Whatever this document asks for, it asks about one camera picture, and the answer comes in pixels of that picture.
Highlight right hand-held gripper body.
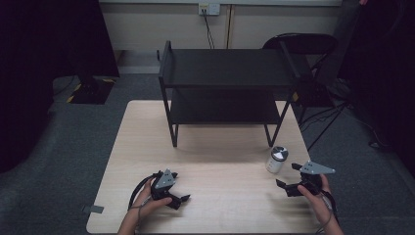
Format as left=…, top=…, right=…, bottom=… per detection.
left=298, top=160, right=337, bottom=197

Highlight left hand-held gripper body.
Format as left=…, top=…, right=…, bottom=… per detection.
left=150, top=167, right=177, bottom=201

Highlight white bottle with silver lid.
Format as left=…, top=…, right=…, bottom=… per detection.
left=264, top=145, right=290, bottom=175

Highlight black two-tier metal shelf rack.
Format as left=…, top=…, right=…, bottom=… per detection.
left=157, top=39, right=315, bottom=149

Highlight person's right hand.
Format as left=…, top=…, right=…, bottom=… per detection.
left=297, top=173, right=333, bottom=227

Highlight person's left hand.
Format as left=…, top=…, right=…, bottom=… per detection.
left=131, top=177, right=173, bottom=220

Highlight grey tape piece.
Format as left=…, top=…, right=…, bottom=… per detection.
left=80, top=204, right=106, bottom=215

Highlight black stand base yellow stripes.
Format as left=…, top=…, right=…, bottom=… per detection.
left=66, top=75, right=117, bottom=106

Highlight black chair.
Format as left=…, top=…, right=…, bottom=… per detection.
left=261, top=31, right=340, bottom=82

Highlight black curtain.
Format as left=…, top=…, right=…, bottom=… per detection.
left=0, top=0, right=120, bottom=174
left=337, top=0, right=415, bottom=179

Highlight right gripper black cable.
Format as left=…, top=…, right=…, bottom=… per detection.
left=319, top=190, right=341, bottom=226

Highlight black floor cable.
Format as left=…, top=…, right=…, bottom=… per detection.
left=346, top=111, right=391, bottom=151

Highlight black wall socket cable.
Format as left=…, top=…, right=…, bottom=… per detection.
left=202, top=9, right=216, bottom=50

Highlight white wall socket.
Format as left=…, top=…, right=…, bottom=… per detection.
left=198, top=2, right=221, bottom=17

